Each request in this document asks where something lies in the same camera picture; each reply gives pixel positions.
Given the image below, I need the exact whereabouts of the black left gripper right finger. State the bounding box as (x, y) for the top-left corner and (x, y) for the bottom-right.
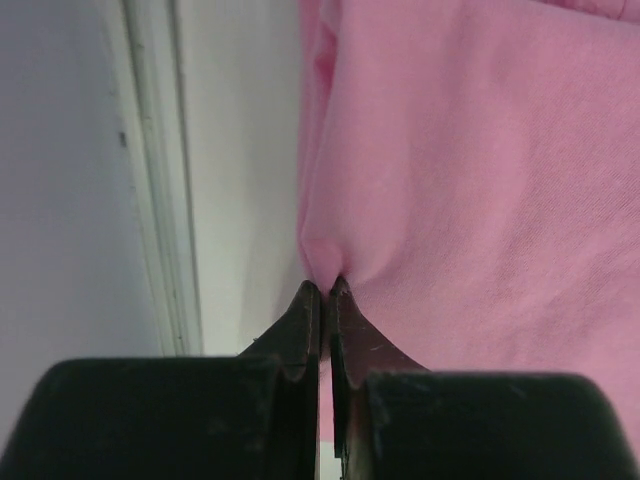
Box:
(327, 279), (639, 479)

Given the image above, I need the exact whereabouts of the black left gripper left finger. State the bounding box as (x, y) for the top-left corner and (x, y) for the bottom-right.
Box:
(1, 282), (321, 479)

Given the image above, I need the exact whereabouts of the pink t shirt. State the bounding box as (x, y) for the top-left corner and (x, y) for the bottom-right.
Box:
(297, 1), (639, 443)

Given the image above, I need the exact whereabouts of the left aluminium frame post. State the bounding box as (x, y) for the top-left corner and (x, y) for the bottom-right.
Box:
(98, 1), (203, 356)

